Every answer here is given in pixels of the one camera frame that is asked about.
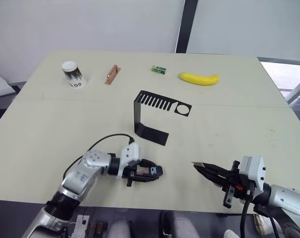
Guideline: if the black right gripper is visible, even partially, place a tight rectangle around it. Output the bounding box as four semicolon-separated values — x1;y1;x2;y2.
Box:
193;160;252;208

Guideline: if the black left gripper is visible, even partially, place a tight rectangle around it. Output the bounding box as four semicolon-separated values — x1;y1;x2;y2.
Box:
122;158;163;188

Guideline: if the black metal watch stand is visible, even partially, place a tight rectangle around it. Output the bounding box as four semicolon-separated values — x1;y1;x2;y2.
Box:
133;90;192;146

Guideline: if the white sock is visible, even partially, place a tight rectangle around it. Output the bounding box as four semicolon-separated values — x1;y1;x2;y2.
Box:
224;229;243;238

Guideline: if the cream rounded object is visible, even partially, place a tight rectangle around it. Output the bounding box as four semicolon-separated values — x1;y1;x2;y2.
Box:
253;213;267;236

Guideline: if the brown small device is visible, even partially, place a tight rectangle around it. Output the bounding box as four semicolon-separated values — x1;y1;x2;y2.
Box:
87;222;108;236

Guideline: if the yellow banana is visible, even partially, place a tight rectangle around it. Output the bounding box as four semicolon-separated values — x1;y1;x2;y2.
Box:
178;71;220;87

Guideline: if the small green box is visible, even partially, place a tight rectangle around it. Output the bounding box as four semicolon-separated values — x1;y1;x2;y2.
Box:
151;65;168;75

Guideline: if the brown flat rectangular block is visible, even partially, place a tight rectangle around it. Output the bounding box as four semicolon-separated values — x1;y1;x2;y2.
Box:
104;64;122;85

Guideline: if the white printed paper cup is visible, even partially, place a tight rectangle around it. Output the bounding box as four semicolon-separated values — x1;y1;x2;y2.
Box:
61;60;88;89

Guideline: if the white board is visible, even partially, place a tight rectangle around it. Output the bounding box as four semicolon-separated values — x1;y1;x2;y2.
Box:
0;68;16;100

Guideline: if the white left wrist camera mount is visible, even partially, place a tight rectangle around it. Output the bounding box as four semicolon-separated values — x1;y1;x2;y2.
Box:
116;142;142;179

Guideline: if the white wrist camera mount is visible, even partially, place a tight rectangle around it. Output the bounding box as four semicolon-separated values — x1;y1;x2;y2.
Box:
239;155;266;198
116;142;142;179

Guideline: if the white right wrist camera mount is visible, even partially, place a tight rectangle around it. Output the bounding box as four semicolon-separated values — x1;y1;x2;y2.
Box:
239;155;266;198

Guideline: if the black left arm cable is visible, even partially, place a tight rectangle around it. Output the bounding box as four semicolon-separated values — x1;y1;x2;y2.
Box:
62;133;135;180

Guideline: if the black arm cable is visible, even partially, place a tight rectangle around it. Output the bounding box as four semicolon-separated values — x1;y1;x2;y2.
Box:
62;133;135;180
240;190;279;238

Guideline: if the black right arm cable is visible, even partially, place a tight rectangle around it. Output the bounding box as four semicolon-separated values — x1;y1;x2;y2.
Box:
240;190;279;238

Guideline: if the white plate with cable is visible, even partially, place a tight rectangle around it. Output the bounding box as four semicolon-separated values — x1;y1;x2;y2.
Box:
71;214;90;238

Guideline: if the dark window post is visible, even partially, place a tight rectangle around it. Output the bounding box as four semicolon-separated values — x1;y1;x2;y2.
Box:
175;0;199;54

